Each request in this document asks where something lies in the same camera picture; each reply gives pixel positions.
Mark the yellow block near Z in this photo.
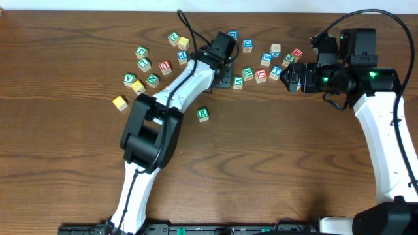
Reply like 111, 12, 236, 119
178, 37, 190, 51

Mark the green N wooden block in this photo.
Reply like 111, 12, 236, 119
146, 74, 160, 88

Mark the blue d wooden block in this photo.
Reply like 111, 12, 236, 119
228, 31, 238, 40
242, 39, 253, 53

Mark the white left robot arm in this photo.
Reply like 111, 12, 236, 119
105, 32, 238, 234

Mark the green B wooden block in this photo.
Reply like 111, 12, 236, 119
242, 67, 254, 81

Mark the yellow block near N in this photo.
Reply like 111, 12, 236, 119
131, 80, 146, 95

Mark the red M wooden block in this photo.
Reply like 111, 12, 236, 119
291, 48, 303, 63

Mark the blue X wooden block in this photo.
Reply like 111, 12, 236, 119
270, 44, 281, 57

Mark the blue T wooden block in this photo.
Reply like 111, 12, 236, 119
269, 65, 283, 80

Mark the green R wooden block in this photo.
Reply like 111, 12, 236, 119
197, 108, 210, 122

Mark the yellow block far left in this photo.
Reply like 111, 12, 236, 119
112, 95, 128, 111

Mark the blue D wooden block right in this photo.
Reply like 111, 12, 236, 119
242, 39, 253, 53

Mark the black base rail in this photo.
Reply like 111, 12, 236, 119
57, 221, 319, 235

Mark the green V wooden block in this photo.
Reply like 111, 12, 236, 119
233, 76, 244, 89

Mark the blue D wooden block back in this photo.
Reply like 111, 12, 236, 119
228, 31, 238, 40

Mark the red U wooden block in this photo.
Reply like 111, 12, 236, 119
255, 69, 268, 84

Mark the blue 5 wooden block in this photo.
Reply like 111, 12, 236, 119
261, 52, 272, 67

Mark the red U block left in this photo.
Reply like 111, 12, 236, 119
159, 61, 172, 76

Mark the blue P wooden block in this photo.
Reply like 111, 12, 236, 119
177, 50, 188, 65

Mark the green 7 wooden block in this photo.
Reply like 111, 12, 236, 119
137, 58, 152, 72

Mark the green J wooden block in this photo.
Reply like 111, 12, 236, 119
282, 54, 296, 67

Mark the green J block left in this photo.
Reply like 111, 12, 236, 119
135, 46, 149, 59

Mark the green V block left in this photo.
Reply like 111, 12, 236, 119
123, 73, 137, 87

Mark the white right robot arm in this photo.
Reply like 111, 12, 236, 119
280, 28, 417, 234

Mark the green Z wooden block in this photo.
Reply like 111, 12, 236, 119
168, 31, 180, 46

